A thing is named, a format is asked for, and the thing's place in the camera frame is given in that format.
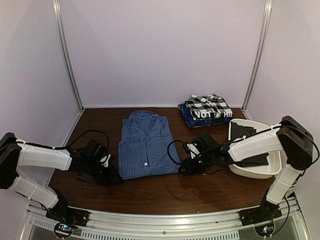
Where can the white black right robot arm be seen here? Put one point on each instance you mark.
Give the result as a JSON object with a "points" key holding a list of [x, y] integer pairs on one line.
{"points": [[297, 157]]}

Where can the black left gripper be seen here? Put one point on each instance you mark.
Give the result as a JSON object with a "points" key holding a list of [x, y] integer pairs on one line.
{"points": [[110, 180]]}

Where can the black white plaid folded shirt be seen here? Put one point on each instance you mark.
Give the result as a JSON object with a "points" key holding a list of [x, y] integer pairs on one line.
{"points": [[208, 107]]}

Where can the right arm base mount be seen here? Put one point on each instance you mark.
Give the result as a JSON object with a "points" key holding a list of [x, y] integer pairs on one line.
{"points": [[256, 215]]}

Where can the dark striped folded shirt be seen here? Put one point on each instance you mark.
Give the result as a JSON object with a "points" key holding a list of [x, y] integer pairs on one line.
{"points": [[238, 131]]}

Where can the right aluminium frame post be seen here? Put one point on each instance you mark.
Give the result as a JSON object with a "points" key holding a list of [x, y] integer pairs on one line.
{"points": [[264, 30]]}

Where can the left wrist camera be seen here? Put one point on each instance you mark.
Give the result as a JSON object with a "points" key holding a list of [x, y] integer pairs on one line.
{"points": [[96, 152]]}

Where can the aluminium front rail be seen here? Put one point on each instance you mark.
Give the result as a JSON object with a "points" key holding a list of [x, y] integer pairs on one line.
{"points": [[221, 225]]}

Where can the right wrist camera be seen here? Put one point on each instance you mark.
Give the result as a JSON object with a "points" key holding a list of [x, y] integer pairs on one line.
{"points": [[204, 143]]}

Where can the white plastic bin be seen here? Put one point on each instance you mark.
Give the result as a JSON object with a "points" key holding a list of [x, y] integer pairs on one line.
{"points": [[266, 141]]}

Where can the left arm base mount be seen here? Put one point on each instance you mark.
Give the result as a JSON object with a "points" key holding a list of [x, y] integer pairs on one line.
{"points": [[69, 215]]}

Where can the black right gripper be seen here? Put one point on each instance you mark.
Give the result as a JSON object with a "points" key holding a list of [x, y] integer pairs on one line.
{"points": [[189, 169]]}

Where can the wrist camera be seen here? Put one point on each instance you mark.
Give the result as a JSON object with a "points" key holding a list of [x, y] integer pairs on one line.
{"points": [[96, 152], [204, 143]]}

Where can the right circuit board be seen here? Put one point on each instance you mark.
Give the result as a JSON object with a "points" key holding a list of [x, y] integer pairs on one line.
{"points": [[264, 230]]}

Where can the dark blue folded printed shirt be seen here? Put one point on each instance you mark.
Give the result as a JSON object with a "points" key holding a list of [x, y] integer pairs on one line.
{"points": [[196, 123]]}

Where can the circuit board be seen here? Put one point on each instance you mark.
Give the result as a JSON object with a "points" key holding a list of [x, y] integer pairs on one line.
{"points": [[264, 230], [63, 230]]}

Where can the left circuit board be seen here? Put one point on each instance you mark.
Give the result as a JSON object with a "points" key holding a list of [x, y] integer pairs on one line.
{"points": [[63, 230]]}

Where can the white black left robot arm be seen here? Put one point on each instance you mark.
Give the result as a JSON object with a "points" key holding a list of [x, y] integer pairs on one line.
{"points": [[15, 153]]}

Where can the aluminium frame post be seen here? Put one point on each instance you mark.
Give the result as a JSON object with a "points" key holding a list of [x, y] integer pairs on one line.
{"points": [[264, 30], [65, 53]]}

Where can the left aluminium frame post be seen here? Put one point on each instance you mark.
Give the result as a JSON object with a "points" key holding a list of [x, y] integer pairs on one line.
{"points": [[65, 53]]}

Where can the blue checked long sleeve shirt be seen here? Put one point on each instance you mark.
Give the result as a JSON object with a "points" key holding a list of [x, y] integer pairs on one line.
{"points": [[143, 149]]}

